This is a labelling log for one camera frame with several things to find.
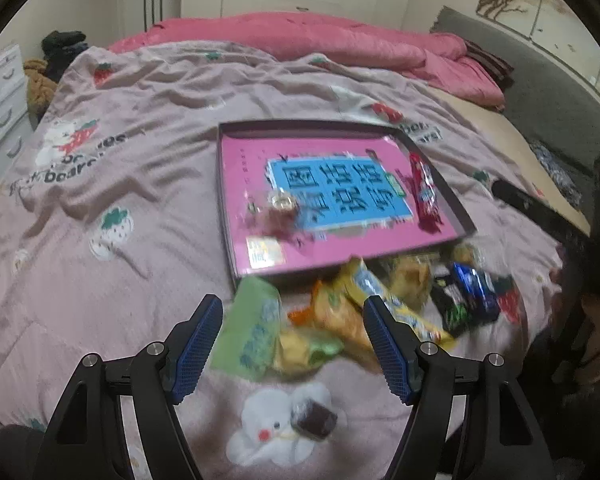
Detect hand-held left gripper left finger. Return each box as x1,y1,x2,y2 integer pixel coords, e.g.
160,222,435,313
27,294,226,480

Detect pink strawberry printed blanket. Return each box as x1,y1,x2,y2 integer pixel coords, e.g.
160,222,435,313
0,42,581,480

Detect dark striped pillow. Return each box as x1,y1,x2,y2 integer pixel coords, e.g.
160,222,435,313
462,40,516,86

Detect blue patterned cloth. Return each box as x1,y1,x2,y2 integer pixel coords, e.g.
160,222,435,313
527,140,588,206

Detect dark brown snack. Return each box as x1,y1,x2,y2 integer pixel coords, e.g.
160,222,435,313
290,399,338,441

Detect clear bag of chips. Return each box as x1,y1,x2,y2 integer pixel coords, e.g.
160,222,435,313
390,255,436,311

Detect small green candy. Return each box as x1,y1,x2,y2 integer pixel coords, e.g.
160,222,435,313
452,242,481,262

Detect yellow green wrapped snack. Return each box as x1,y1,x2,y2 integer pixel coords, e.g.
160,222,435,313
275,330,345,376

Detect white drawer chest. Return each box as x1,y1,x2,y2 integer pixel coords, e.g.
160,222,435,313
0,44,41,171

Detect dark clothes pile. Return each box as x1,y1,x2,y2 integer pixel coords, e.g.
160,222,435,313
41,30,88,83

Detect clear wrapped brown candy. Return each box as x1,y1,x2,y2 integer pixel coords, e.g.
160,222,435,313
245,192,301,236

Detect black green snack packet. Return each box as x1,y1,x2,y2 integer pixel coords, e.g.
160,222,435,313
430,272,481,338

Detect person's right forearm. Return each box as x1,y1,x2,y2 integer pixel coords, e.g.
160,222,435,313
580,297,600,383

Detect pink quilt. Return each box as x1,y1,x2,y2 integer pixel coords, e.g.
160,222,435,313
107,11,506,111

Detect blue snack packet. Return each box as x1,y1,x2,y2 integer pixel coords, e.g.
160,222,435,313
447,260,503,321

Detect brown plush toy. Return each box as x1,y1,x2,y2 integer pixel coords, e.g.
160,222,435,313
22,58,58,116

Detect long yellow snack packet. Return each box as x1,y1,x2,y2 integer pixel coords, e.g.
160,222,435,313
335,257,456,348

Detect beige bed sheet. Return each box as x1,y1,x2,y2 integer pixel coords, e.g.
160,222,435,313
430,85,593,236

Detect person's dark trousers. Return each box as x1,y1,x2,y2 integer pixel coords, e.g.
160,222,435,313
525,330,600,480

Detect shallow pink printed tray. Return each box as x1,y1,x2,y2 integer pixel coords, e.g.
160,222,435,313
216,120,478,281

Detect light green snack packet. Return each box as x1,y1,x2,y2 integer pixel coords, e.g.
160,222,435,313
212,277,283,378

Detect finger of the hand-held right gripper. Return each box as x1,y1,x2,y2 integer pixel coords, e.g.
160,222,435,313
491,179,592,247

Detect orange cone snack packet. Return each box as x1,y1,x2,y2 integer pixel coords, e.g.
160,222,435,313
287,280,376,361

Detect grey quilted headboard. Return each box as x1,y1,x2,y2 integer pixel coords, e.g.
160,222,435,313
432,6,600,181

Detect red snack packet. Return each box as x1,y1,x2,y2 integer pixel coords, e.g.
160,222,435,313
409,150,443,233

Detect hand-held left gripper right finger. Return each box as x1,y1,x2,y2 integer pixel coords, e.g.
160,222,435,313
362,295,556,480

